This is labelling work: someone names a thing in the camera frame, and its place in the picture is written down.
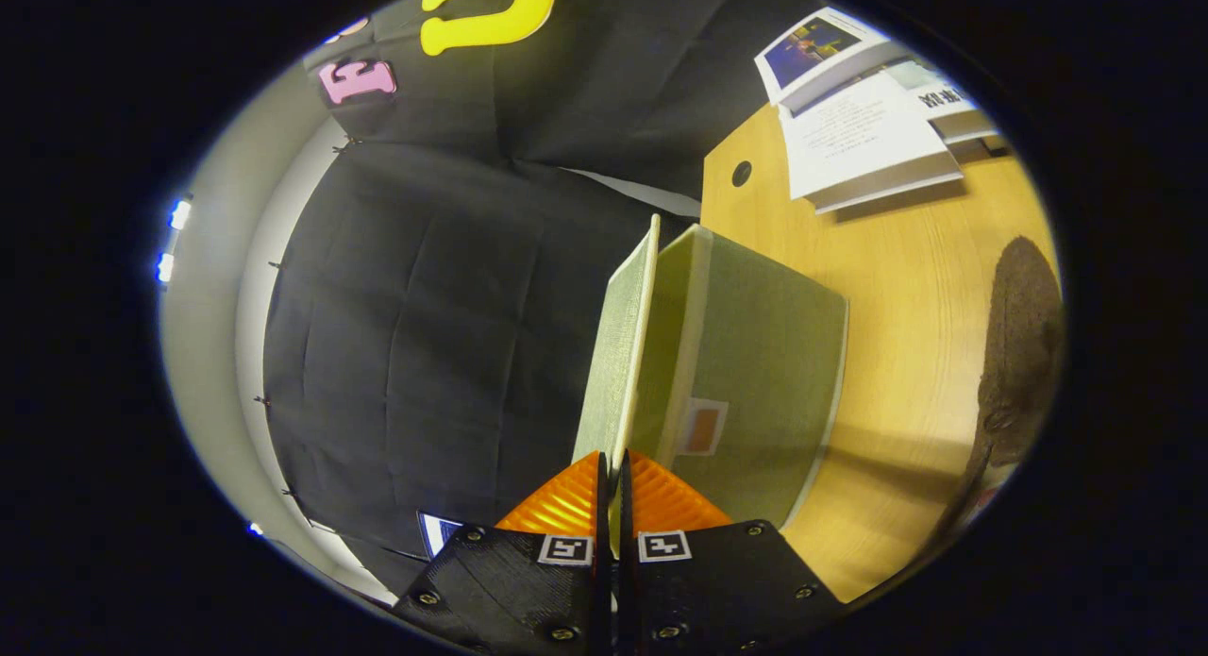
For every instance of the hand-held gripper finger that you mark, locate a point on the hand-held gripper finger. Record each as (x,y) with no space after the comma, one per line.
(625,580)
(602,580)

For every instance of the green fabric storage box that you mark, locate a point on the green fabric storage box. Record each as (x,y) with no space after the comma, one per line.
(755,354)

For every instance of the brown fuzzy shoe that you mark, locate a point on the brown fuzzy shoe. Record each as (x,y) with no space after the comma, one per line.
(1024,335)

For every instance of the printed colour poster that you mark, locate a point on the printed colour poster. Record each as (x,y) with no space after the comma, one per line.
(436,531)

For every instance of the white text cover book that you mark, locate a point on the white text cover book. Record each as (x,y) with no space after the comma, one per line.
(859,132)

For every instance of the blue photo cover book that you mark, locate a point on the blue photo cover book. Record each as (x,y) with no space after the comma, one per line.
(816,47)

